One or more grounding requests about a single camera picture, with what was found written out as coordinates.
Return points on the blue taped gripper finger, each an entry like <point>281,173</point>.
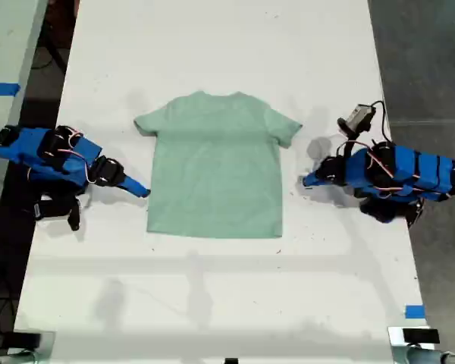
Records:
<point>130,190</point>
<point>135,184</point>
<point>315,182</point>
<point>312,176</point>

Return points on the pale green T-shirt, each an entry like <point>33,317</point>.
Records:
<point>216,170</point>

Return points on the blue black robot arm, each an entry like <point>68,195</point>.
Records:
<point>26,151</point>
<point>413,172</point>

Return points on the long blue tape strip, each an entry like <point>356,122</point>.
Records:
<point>2,88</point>

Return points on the short blue tape piece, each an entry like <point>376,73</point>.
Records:
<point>415,311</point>

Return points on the silver metal clamp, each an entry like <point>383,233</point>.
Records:
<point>45,347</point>
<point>396,341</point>

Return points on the small black box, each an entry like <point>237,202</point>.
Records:
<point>421,336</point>
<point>22,338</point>

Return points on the small black block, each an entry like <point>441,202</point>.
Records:
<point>231,361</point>

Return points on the short black camera stalk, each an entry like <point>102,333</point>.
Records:
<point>349,142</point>
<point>74,218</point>

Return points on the grey black camera box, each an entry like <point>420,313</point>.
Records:
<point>358,115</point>

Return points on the black camera box white label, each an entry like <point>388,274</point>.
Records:
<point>51,209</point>

